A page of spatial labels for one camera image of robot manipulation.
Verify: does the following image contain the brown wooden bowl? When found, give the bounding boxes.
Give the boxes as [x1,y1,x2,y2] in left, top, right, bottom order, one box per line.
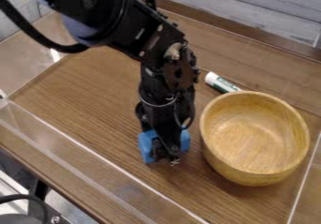
[199,91,310,187]

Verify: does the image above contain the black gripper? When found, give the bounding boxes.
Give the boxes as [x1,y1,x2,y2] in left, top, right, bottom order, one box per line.
[133,88,197,168]

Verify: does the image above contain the white green glue stick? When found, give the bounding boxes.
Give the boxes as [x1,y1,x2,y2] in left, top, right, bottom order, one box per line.
[204,72,240,93]

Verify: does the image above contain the black cable lower left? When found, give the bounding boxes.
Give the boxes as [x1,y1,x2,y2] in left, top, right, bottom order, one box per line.
[0,193,50,224]

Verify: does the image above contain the blue foam block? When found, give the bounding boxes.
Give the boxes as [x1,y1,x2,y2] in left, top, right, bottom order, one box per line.
[137,130,191,164]

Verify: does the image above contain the clear acrylic front barrier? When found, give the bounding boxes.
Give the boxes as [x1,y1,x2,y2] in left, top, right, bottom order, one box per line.
[0,92,209,224]

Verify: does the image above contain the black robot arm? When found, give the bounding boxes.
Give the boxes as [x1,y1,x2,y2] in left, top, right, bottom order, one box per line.
[0,0,200,165]

